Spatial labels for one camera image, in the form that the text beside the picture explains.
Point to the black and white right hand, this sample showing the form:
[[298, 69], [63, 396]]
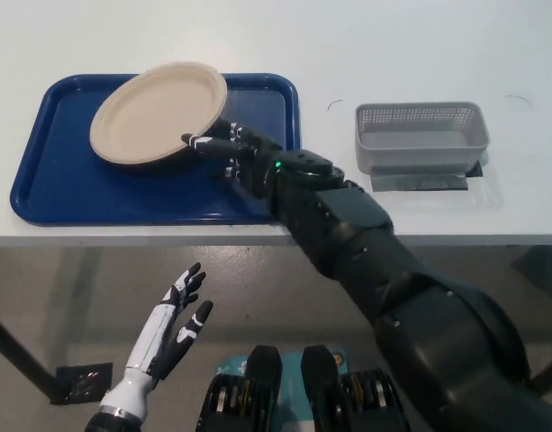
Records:
[[253, 157]]

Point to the white and black left hand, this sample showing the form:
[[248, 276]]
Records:
[[167, 333]]

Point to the beige paper plate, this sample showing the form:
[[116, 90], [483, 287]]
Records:
[[154, 117]]

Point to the black floor plate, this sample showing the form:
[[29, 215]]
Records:
[[82, 382]]

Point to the blue plastic tray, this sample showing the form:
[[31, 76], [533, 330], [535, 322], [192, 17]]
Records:
[[59, 180]]

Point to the black table leg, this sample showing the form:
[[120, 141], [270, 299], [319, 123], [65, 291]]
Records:
[[19, 351]]

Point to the grey perforated plastic basket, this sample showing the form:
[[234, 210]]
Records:
[[419, 148]]

